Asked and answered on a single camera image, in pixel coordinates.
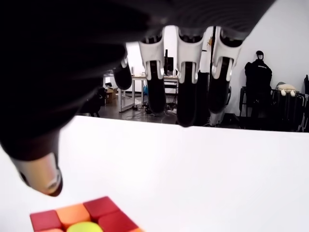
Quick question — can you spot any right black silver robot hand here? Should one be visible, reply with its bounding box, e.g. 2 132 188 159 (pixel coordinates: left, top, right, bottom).
0 0 277 198

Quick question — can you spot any multicoloured Rubik's cube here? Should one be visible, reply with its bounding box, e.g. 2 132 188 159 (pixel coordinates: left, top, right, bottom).
30 196 145 232

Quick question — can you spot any black office chair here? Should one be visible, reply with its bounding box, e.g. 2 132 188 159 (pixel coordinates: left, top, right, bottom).
79 86 107 118

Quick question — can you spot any brown cardboard box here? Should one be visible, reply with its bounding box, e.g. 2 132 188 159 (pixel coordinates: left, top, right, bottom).
105 87 119 105

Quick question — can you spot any black tall column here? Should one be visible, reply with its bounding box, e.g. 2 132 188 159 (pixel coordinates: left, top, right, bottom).
193 71 211 126

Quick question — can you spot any black tripod pole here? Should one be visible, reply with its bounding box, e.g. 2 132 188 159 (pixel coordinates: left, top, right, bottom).
207 26 217 73

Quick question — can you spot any beige plush toy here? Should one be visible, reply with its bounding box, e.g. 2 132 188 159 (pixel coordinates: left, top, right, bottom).
276 82 295 97

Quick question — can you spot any black chair row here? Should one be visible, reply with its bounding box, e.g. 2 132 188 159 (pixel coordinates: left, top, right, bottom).
240 87 309 133

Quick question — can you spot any white frame desk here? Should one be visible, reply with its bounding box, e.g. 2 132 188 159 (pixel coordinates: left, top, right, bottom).
118 74 179 113

